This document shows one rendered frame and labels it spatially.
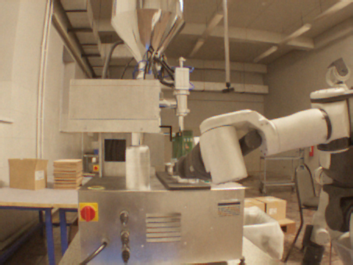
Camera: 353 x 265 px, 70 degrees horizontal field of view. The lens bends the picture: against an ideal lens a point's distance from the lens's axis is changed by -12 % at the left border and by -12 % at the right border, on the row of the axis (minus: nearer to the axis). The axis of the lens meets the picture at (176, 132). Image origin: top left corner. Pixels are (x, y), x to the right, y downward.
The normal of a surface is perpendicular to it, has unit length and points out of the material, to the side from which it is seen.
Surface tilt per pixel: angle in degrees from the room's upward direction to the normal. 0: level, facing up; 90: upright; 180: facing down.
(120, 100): 90
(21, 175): 90
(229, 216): 90
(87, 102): 90
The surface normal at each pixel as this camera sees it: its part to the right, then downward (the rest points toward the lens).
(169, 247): 0.15, -0.04
